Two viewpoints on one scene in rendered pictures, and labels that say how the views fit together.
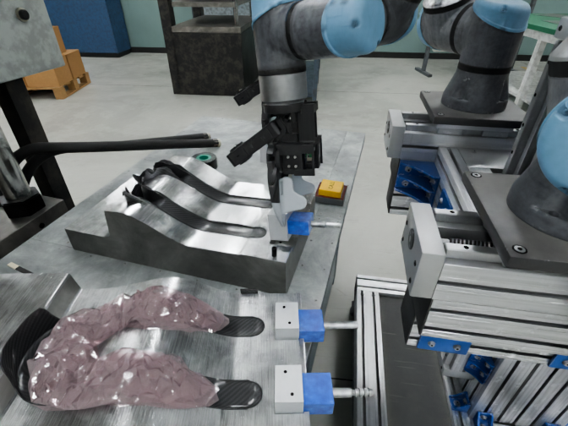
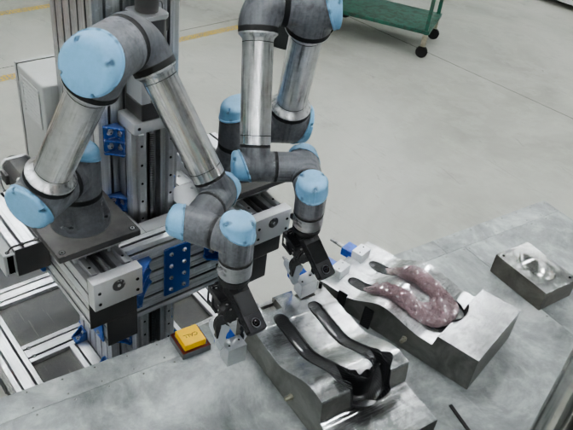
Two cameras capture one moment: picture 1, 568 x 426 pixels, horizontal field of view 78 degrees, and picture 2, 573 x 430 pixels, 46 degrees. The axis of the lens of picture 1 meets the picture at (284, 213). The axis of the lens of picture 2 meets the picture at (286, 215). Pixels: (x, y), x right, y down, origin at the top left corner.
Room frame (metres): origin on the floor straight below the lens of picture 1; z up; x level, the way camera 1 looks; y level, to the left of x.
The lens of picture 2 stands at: (1.68, 0.74, 2.13)
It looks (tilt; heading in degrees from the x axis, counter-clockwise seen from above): 36 degrees down; 216
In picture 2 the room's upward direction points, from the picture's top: 8 degrees clockwise
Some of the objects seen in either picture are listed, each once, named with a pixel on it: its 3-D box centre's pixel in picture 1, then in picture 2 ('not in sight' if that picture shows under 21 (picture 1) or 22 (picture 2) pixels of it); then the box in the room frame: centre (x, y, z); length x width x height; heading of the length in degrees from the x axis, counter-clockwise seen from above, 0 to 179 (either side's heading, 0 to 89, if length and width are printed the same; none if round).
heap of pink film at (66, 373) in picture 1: (128, 341); (415, 290); (0.29, 0.22, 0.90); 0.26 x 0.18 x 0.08; 91
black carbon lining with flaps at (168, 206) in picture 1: (197, 196); (334, 344); (0.64, 0.19, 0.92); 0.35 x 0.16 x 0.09; 74
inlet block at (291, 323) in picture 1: (316, 325); (327, 264); (0.35, -0.05, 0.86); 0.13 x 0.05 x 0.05; 91
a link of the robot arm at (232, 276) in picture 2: not in sight; (234, 267); (0.84, 0.01, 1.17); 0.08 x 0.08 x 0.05
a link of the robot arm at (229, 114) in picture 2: not in sight; (241, 120); (0.40, -0.39, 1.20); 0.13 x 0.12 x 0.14; 139
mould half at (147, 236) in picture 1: (196, 211); (332, 363); (0.65, 0.20, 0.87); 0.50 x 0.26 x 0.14; 74
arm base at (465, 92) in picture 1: (478, 84); (79, 205); (0.89, -0.48, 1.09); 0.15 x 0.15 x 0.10
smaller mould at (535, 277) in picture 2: not in sight; (532, 275); (-0.12, 0.41, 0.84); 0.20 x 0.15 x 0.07; 74
